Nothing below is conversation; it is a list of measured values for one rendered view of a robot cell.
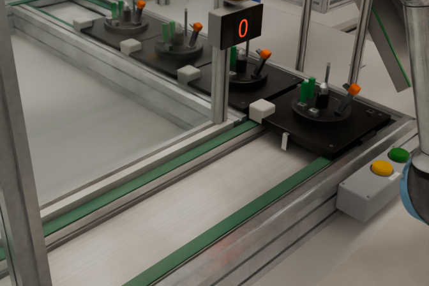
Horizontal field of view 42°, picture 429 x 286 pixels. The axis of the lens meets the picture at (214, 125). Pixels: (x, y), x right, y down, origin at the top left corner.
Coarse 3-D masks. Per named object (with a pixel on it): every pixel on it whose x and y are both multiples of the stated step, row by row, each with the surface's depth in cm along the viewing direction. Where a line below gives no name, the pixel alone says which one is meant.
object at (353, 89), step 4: (344, 84) 122; (348, 84) 123; (352, 84) 121; (356, 84) 121; (344, 88) 122; (348, 88) 122; (352, 88) 120; (356, 88) 120; (360, 88) 121; (352, 92) 121; (356, 92) 120; (348, 96) 122; (352, 96) 122; (344, 100) 123; (348, 100) 123; (344, 104) 124; (348, 104) 124; (340, 108) 125; (344, 108) 124
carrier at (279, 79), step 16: (240, 64) 142; (256, 64) 148; (240, 80) 139; (256, 80) 140; (272, 80) 145; (288, 80) 145; (304, 80) 146; (240, 96) 136; (256, 96) 137; (272, 96) 138
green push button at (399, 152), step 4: (396, 148) 118; (400, 148) 118; (392, 152) 117; (396, 152) 117; (400, 152) 117; (404, 152) 117; (408, 152) 117; (392, 156) 116; (396, 156) 115; (400, 156) 115; (404, 156) 115; (408, 156) 116; (396, 160) 116; (400, 160) 115; (404, 160) 115
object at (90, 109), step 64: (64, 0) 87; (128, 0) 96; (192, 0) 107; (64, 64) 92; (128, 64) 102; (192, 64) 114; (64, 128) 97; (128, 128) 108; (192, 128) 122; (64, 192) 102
